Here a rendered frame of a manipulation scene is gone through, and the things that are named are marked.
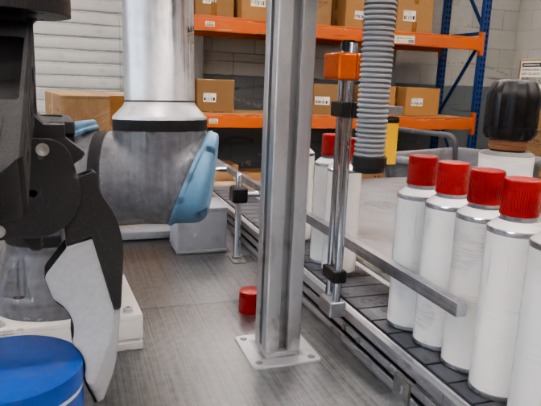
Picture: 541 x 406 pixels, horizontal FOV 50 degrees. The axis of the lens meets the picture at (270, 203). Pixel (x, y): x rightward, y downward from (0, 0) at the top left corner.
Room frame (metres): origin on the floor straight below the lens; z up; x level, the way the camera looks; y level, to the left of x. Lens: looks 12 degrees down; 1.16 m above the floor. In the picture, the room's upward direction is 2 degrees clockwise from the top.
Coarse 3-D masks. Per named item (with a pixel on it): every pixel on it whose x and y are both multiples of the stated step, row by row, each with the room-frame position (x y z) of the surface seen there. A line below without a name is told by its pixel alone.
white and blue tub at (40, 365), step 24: (24, 336) 0.29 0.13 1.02; (48, 336) 0.29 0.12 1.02; (0, 360) 0.26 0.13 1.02; (24, 360) 0.26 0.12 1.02; (48, 360) 0.26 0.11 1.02; (72, 360) 0.26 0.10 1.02; (0, 384) 0.24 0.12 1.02; (24, 384) 0.24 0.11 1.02; (48, 384) 0.24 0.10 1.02; (72, 384) 0.25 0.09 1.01
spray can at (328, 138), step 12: (324, 144) 0.88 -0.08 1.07; (324, 156) 0.88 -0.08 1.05; (324, 168) 0.87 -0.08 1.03; (324, 180) 0.87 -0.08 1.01; (324, 192) 0.87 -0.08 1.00; (312, 204) 0.89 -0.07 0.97; (324, 204) 0.87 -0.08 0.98; (312, 228) 0.88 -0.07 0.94; (312, 240) 0.88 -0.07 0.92; (312, 252) 0.88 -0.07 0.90
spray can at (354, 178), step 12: (360, 180) 0.83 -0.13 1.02; (348, 192) 0.82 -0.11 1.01; (360, 192) 0.83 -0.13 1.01; (348, 204) 0.82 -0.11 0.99; (324, 216) 0.84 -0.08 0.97; (348, 216) 0.82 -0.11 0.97; (348, 228) 0.82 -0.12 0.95; (324, 240) 0.83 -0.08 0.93; (324, 252) 0.83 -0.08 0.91; (348, 252) 0.82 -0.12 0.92; (348, 264) 0.82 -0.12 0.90
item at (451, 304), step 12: (228, 168) 1.32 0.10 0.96; (252, 180) 1.15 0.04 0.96; (312, 216) 0.85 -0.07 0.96; (324, 228) 0.80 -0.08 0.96; (348, 240) 0.73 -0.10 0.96; (360, 252) 0.70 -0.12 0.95; (372, 252) 0.67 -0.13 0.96; (384, 264) 0.64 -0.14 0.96; (396, 264) 0.63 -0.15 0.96; (396, 276) 0.61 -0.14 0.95; (408, 276) 0.59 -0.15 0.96; (420, 276) 0.59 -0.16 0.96; (420, 288) 0.57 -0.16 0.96; (432, 288) 0.55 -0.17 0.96; (432, 300) 0.55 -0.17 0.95; (444, 300) 0.53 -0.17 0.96; (456, 300) 0.52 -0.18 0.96; (456, 312) 0.51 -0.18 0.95
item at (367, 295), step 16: (224, 192) 1.44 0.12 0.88; (256, 208) 1.26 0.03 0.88; (256, 224) 1.12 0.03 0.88; (304, 256) 0.91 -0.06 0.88; (320, 272) 0.83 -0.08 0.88; (352, 288) 0.77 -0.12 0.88; (368, 288) 0.77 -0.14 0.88; (384, 288) 0.77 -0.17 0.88; (352, 304) 0.71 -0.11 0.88; (368, 304) 0.71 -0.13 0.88; (384, 304) 0.71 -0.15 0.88; (368, 320) 0.67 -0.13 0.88; (384, 320) 0.66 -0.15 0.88; (400, 336) 0.61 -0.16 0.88; (416, 352) 0.58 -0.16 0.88; (432, 352) 0.58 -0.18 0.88; (432, 368) 0.54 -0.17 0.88; (448, 368) 0.54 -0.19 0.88; (448, 384) 0.51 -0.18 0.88; (464, 384) 0.51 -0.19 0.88; (480, 400) 0.48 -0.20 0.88
